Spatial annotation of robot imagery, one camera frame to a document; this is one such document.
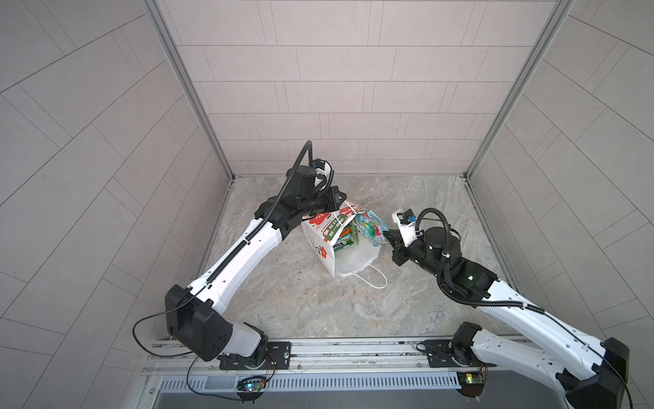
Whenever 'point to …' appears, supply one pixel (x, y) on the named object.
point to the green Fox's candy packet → (344, 239)
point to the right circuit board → (472, 383)
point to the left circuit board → (254, 384)
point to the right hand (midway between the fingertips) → (383, 233)
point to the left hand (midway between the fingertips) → (352, 193)
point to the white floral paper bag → (321, 233)
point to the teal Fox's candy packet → (372, 227)
